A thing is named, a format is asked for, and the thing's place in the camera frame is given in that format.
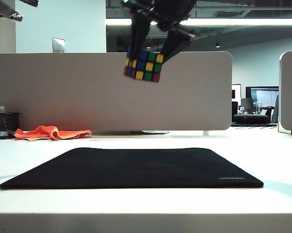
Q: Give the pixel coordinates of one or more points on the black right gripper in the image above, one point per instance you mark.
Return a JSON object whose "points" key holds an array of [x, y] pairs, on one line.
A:
{"points": [[170, 12]]}

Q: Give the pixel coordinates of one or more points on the Rubik's cube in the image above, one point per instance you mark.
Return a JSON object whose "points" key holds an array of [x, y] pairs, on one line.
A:
{"points": [[145, 66]]}

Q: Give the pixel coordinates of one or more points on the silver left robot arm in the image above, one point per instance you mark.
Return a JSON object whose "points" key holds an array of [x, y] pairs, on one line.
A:
{"points": [[12, 15]]}

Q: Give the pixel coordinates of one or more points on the black Ugreen mouse pad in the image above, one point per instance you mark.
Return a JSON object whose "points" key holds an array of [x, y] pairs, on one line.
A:
{"points": [[126, 170]]}

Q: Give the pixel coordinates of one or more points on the black ceiling spotlight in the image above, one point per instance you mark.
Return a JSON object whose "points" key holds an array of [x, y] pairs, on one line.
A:
{"points": [[217, 44]]}

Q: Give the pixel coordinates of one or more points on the long ceiling light strip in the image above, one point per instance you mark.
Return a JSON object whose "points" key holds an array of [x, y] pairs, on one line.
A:
{"points": [[233, 21]]}

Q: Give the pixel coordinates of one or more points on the wide grey desk divider panel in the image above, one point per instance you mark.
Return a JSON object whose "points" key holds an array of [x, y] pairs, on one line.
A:
{"points": [[87, 97]]}

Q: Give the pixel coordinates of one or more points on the flat metal stand base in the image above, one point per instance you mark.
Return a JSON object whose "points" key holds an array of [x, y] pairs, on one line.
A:
{"points": [[145, 132]]}

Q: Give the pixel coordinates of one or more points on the white framed board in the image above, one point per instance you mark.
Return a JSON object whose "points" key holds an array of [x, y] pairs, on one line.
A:
{"points": [[236, 93]]}

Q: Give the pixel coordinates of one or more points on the white divider foot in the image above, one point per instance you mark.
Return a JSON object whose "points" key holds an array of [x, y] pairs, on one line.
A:
{"points": [[206, 133]]}

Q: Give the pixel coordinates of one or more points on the black computer monitor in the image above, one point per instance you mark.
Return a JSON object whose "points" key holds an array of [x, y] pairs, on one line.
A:
{"points": [[262, 95]]}

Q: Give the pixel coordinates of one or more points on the clear glass bottle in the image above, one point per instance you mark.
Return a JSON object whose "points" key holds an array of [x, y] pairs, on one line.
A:
{"points": [[259, 108]]}

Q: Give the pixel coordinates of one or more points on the checkerboard pattern sheet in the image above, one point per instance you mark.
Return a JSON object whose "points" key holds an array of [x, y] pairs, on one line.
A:
{"points": [[252, 125]]}

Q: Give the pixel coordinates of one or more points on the orange cloth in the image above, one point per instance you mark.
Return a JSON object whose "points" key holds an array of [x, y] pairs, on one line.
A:
{"points": [[51, 133]]}

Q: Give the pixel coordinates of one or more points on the narrow grey desk divider panel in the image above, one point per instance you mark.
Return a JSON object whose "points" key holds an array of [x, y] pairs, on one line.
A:
{"points": [[291, 92]]}

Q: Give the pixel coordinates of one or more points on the black mesh pen holder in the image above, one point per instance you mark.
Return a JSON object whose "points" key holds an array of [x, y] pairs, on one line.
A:
{"points": [[5, 126]]}

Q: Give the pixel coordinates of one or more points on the metal wall switch plate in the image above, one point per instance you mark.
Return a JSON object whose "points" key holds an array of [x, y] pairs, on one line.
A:
{"points": [[58, 45]]}

